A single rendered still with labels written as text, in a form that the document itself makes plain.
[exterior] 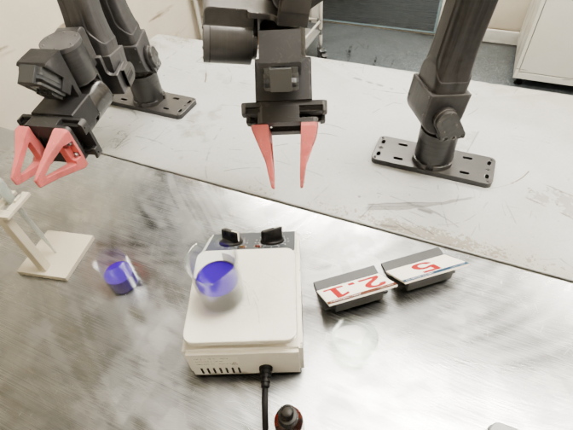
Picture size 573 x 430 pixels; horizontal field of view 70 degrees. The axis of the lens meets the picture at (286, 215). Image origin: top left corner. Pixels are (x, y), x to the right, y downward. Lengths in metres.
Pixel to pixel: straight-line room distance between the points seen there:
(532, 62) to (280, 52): 2.49
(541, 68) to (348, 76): 2.00
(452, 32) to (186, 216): 0.46
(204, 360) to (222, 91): 0.64
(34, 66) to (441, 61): 0.53
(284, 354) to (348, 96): 0.61
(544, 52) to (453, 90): 2.20
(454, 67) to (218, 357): 0.48
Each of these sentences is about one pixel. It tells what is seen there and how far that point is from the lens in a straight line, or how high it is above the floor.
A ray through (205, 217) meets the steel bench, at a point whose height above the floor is 0.90.
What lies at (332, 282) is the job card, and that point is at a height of 0.90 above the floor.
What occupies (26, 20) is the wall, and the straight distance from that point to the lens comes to 2.04.
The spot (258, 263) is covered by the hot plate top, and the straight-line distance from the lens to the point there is 0.49.
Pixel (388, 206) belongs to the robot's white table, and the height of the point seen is 0.90.
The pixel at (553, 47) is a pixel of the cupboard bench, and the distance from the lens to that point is 2.83.
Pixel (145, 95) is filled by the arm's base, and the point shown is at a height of 0.94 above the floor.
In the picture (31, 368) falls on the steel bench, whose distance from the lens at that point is 0.62.
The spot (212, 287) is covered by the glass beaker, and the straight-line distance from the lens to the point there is 0.41.
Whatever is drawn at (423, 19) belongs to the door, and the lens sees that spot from 3.40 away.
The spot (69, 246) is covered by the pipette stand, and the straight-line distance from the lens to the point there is 0.71.
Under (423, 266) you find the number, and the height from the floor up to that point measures 0.92.
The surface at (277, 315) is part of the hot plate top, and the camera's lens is 0.45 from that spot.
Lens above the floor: 1.38
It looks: 47 degrees down
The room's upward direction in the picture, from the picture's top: 5 degrees counter-clockwise
